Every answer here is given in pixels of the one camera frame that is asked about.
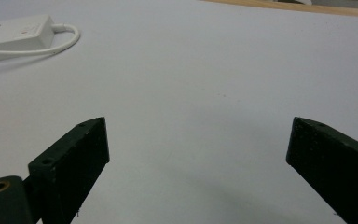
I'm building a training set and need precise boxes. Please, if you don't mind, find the white power cable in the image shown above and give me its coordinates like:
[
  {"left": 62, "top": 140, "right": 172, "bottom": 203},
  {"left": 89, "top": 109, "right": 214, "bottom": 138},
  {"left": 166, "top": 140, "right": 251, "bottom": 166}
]
[{"left": 0, "top": 23, "right": 81, "bottom": 65}]

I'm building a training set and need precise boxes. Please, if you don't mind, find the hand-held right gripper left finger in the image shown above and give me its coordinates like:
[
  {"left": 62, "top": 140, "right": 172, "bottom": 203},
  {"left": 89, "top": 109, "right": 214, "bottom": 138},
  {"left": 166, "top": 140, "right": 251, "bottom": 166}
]
[{"left": 27, "top": 116, "right": 111, "bottom": 224}]

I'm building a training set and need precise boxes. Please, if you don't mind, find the white power strip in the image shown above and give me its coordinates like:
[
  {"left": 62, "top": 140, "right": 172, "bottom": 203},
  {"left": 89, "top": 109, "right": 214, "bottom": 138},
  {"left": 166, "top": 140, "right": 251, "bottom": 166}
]
[{"left": 0, "top": 14, "right": 56, "bottom": 52}]

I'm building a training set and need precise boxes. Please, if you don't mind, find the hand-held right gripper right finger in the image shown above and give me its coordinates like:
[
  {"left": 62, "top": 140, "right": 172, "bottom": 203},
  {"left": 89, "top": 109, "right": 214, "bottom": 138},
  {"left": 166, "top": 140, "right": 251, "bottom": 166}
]
[{"left": 285, "top": 116, "right": 358, "bottom": 224}]

